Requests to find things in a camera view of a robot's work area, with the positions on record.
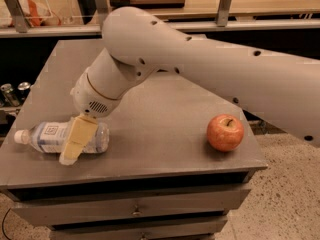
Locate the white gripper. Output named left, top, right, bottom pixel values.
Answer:
left=59, top=69, right=120, bottom=166

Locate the clear plastic water bottle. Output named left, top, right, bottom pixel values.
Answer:
left=14, top=122, right=109, bottom=154

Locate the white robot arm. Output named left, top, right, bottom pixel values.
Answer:
left=59, top=7, right=320, bottom=165

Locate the right soda can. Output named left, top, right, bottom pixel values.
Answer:
left=18, top=82, right=31, bottom=101

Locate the soda can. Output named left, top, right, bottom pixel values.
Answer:
left=18, top=82, right=31, bottom=101
left=0, top=83, right=20, bottom=107

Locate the left soda can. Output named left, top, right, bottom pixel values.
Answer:
left=0, top=83, right=20, bottom=107

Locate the grey drawer cabinet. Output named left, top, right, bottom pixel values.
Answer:
left=0, top=34, right=269, bottom=240

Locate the orange white bag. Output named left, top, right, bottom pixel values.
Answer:
left=0, top=0, right=61, bottom=28

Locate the red apple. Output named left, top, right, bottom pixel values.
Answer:
left=207, top=114, right=244, bottom=152

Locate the black floor cable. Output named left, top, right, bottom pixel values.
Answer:
left=0, top=207, right=13, bottom=240

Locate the grey shelf rail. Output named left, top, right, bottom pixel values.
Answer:
left=1, top=0, right=320, bottom=38

